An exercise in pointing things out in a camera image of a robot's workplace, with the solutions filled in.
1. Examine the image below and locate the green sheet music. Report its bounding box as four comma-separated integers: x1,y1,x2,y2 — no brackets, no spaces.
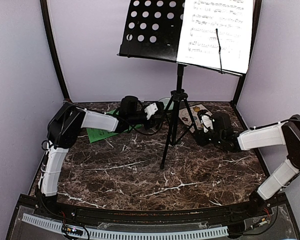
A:
82,109,142,143

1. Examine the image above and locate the white sheet music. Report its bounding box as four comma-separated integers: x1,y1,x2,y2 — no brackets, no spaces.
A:
176,0,254,75

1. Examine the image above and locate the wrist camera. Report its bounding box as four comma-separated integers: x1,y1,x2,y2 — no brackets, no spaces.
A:
197,110,213,133
143,101,164,120

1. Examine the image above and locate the black music stand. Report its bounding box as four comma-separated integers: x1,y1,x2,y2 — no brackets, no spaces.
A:
116,0,249,170

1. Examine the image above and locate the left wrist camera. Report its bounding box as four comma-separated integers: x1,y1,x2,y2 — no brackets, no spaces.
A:
143,101,164,120

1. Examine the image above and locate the white slotted cable duct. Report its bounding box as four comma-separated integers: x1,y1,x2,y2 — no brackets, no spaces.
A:
21,213,229,240

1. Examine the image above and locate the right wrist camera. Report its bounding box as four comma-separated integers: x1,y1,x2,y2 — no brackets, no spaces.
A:
197,110,213,133

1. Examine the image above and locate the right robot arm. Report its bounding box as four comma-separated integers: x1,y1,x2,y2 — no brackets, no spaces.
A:
195,110,300,217

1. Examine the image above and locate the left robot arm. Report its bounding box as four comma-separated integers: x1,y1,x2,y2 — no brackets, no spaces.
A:
37,96,167,197

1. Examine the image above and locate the green ceramic bowl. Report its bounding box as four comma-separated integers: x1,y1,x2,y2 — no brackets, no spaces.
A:
158,97,174,111

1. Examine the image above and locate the black front rail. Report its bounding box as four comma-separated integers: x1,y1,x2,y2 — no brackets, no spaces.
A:
52,202,251,225

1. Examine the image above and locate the floral square plate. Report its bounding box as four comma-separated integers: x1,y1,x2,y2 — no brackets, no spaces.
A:
178,104,212,126

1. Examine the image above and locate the brown wooden metronome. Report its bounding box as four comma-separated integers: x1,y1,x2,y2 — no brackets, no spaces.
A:
62,99,73,104

